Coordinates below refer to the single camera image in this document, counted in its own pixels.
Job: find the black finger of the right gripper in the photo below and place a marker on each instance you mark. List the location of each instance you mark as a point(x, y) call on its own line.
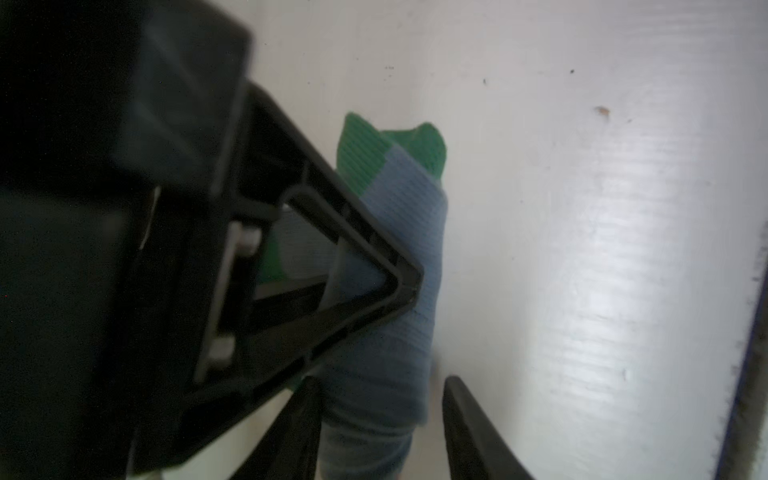
point(219, 344)

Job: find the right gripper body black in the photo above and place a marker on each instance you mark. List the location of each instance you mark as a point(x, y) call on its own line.
point(116, 117)

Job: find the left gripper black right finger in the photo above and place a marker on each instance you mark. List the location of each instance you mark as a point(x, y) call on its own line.
point(475, 449)

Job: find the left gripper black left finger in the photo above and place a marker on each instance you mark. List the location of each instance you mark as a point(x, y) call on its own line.
point(289, 448)

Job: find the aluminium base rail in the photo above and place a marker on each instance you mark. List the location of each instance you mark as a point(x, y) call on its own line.
point(743, 453)

